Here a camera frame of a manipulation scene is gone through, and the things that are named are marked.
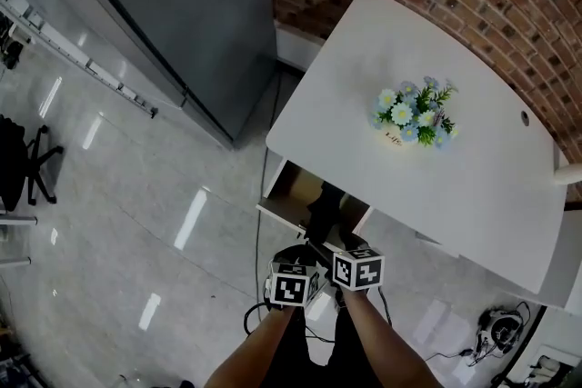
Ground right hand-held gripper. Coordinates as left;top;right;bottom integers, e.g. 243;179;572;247
330;234;386;293

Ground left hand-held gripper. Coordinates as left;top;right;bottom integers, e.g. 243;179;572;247
265;244;330;313

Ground white drawer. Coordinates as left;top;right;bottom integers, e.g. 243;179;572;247
255;158;375;243

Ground person's right forearm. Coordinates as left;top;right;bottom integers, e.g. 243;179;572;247
339;285;443;388

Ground person's left forearm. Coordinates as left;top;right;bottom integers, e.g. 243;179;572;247
203;303;305;388

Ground person's black trousers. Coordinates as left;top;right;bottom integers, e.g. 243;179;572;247
261;288;370;388

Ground white desk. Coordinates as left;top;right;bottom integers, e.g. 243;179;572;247
265;0;573;313

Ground grey cabinet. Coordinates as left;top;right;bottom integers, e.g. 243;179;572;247
40;0;279;151

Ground black office chair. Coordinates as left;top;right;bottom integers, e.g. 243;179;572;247
0;114;65;214

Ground aluminium ladder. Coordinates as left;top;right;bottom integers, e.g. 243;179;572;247
0;0;160;121

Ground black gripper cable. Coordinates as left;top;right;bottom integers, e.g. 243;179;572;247
242;300;275;338

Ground black floor cable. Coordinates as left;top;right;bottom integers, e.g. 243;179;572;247
254;70;284;301

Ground black headset with cables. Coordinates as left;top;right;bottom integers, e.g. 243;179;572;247
467;301;532;368

